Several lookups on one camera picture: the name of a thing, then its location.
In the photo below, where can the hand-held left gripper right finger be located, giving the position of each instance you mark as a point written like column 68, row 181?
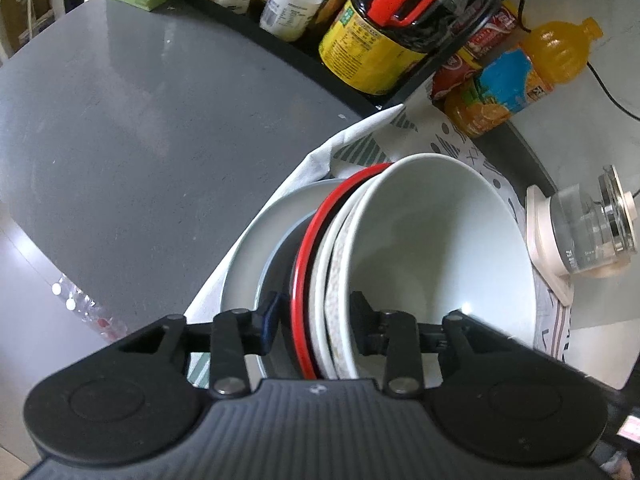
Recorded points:
column 361, row 330

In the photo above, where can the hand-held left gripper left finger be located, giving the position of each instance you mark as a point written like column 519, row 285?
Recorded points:
column 274, row 320

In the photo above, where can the white speckled bowl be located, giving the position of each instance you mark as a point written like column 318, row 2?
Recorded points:
column 320, row 305

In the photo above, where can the red and black bowl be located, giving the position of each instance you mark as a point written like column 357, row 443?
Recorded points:
column 302, row 280

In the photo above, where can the grey bowl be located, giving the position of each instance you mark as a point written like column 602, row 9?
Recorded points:
column 277, row 265

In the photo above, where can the pale grey plate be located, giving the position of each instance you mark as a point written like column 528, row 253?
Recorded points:
column 250, row 255

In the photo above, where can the large white bowl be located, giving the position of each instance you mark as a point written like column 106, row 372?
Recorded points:
column 430, row 240

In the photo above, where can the white geometric patterned cloth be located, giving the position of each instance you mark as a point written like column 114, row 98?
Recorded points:
column 360, row 150

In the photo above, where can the pack of clear water bottles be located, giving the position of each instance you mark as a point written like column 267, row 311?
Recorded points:
column 85, row 310

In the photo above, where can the glass kettle with cream lid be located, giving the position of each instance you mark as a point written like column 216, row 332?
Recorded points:
column 585, row 225

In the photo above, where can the red label drink bottle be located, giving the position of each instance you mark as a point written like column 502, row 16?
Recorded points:
column 452, row 72

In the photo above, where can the orange juice bottle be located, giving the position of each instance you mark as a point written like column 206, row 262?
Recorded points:
column 505, row 85

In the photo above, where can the white jar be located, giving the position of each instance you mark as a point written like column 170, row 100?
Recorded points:
column 290, row 10

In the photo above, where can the brown cardboard box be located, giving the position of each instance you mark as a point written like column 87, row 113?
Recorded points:
column 15, row 10

